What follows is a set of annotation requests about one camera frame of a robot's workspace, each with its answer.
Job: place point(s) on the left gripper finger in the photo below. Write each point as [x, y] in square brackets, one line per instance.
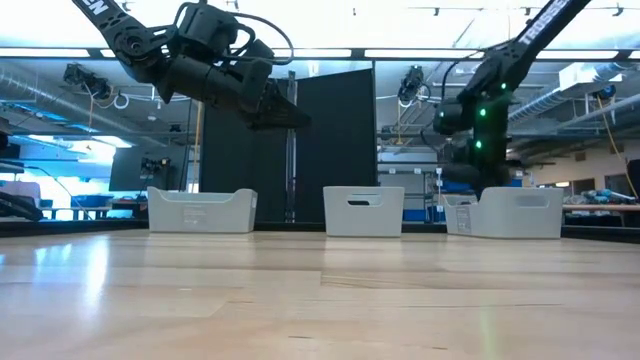
[285, 105]
[275, 124]

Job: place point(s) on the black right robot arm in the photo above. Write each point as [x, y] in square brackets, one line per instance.
[545, 26]

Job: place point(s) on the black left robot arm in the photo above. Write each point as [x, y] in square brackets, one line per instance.
[115, 30]

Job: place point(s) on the blue storage crate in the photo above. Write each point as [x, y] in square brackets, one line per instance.
[420, 215]
[516, 183]

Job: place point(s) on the grey plastic bin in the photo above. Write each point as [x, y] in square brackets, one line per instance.
[365, 220]
[500, 220]
[200, 212]

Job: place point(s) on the black folding screen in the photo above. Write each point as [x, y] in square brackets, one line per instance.
[335, 150]

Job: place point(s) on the metal storage shelving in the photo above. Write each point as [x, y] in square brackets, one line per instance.
[407, 182]

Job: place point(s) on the wooden workbench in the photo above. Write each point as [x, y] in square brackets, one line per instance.
[600, 207]

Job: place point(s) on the black monitor board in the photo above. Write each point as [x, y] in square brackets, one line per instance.
[125, 170]

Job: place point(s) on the blue plastic box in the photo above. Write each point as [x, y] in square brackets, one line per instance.
[90, 200]

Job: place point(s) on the wooden post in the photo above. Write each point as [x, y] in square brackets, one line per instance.
[198, 150]

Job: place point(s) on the black aluminium table frame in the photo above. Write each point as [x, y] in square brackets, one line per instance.
[285, 226]

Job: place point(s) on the black hanging camera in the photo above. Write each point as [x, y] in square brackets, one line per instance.
[82, 79]
[411, 86]

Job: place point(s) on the white ceiling duct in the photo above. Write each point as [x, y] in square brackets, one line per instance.
[585, 75]

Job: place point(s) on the silver ventilation duct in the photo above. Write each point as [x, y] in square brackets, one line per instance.
[30, 92]

